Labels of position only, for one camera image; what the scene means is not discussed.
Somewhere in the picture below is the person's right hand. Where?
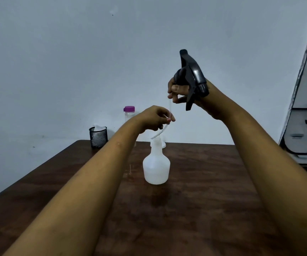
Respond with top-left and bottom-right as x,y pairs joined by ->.
168,77 -> 224,121

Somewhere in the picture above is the person's left hand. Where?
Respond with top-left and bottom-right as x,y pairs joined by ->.
139,105 -> 176,134

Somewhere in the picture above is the clear sprayer dip tube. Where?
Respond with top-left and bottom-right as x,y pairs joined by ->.
150,98 -> 173,140

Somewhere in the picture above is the black trigger sprayer head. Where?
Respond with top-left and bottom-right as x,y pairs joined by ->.
173,49 -> 210,111

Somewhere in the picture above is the person's right forearm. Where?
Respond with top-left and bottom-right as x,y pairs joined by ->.
206,80 -> 307,256

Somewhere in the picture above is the person's left forearm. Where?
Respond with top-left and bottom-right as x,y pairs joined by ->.
3,114 -> 144,256

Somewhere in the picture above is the clear bottle with purple cap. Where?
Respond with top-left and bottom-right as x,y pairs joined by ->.
123,106 -> 137,147

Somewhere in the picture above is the white plastic spray bottle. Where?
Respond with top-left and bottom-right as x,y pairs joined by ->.
142,138 -> 171,185

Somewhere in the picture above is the black mesh cup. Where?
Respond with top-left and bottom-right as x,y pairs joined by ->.
89,126 -> 108,149

